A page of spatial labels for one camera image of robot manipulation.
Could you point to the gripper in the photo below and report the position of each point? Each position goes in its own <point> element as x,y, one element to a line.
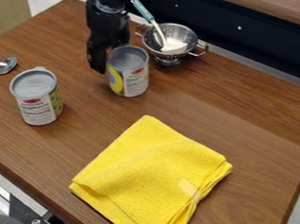
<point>106,24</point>

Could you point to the can with yellow blue label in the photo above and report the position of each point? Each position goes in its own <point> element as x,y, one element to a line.
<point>129,74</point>

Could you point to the can with green dotted label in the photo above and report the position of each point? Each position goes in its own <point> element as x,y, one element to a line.
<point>37,99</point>

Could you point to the yellow cloth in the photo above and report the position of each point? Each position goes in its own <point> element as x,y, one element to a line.
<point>151,173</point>

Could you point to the silver strainer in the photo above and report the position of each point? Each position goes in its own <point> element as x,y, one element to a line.
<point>183,33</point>

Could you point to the wooden desk with black frame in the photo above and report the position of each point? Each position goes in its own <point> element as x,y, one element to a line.
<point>260,38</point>

